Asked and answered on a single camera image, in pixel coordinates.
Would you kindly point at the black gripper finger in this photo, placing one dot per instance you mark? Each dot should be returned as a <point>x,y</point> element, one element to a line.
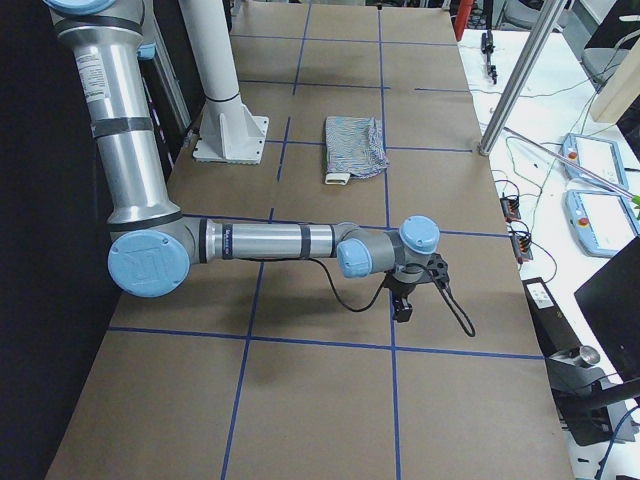
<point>402,309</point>

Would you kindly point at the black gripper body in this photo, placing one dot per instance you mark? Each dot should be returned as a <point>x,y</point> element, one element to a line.
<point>403,289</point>

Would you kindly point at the striped polo shirt white collar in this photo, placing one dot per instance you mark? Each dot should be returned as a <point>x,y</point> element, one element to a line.
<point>354,149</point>

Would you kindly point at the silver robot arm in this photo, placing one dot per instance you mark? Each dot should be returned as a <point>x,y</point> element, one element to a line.
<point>153,243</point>

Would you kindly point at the orange black connector board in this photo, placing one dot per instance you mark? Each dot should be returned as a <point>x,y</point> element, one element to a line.
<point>510,208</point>

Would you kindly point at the black box with white label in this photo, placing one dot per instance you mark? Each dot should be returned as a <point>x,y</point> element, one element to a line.
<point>553,331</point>

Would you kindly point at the black desk stand with knob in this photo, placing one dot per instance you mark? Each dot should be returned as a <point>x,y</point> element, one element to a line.
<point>592,406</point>

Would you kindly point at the black monitor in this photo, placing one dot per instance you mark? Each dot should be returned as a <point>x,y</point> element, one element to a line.
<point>609,302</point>

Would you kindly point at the lower blue teach pendant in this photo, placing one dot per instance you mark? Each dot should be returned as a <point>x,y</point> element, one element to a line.
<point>602,222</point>

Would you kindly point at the blue teach pendant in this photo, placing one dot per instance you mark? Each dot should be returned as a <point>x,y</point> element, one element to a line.
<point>598,155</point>
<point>602,222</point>

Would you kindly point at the upper blue teach pendant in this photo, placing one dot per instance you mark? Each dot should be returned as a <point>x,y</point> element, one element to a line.
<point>598,155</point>

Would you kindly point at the metal rod with white hook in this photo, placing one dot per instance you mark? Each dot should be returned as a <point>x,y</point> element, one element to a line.
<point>574,165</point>

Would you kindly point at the black tripod stick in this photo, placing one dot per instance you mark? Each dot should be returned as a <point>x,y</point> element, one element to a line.
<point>487,49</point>

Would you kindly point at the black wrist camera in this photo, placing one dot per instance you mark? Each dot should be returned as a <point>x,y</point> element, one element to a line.
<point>437,272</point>

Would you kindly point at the white camera mast with base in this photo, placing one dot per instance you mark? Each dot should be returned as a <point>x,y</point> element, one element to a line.
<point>228,131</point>

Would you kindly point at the aluminium frame post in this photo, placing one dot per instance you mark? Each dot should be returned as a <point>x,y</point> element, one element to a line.
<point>537,38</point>

